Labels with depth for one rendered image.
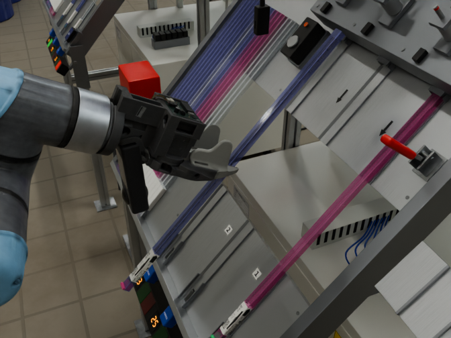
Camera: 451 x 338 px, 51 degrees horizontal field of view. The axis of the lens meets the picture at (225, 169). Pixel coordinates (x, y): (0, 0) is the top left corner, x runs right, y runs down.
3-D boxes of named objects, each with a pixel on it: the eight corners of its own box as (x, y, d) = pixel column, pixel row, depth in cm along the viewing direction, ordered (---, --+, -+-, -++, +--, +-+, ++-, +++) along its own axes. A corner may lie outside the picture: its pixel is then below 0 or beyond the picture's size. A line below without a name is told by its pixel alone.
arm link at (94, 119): (63, 159, 55) (54, 127, 61) (101, 167, 58) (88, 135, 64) (84, 103, 53) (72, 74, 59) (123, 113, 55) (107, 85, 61)
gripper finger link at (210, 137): (246, 137, 71) (195, 125, 65) (229, 170, 73) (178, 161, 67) (237, 127, 73) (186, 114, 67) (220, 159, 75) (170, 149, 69)
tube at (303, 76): (129, 292, 76) (123, 290, 75) (127, 285, 77) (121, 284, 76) (345, 35, 66) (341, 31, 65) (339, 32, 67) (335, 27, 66)
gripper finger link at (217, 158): (260, 153, 67) (203, 137, 62) (241, 187, 69) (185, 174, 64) (251, 142, 70) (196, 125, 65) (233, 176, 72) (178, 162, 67)
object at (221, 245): (236, 400, 72) (222, 399, 70) (127, 166, 121) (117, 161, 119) (321, 312, 68) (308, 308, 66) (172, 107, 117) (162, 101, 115)
